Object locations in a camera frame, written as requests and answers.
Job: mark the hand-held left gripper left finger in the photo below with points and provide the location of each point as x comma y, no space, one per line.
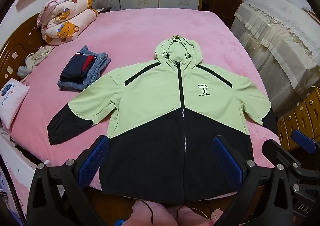
95,157

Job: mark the lace covered furniture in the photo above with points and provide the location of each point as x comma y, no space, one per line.
275,48

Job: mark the crumpled beige cloth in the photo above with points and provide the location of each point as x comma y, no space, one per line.
37,58

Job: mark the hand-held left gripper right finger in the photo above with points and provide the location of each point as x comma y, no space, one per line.
226,158

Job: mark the folded blue jeans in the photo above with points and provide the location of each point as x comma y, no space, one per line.
100,63

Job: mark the rolled bear print quilt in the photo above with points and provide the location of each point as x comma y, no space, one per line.
70,16

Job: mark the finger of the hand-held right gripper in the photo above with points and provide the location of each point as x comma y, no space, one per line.
277,152
303,141

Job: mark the person's pink clothing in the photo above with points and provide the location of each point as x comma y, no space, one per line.
162,216

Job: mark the pink fleece bed blanket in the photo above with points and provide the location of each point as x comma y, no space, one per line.
125,31

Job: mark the white printed pillow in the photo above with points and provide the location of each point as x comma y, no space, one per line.
12,101

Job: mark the folded navy and red garment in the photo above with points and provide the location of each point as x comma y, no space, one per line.
72,66

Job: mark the green and black hooded jacket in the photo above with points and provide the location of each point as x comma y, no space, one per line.
150,106

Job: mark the brown wooden headboard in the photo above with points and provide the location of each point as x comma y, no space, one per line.
15,46

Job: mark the white bedside cabinet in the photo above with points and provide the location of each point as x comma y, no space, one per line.
17,161

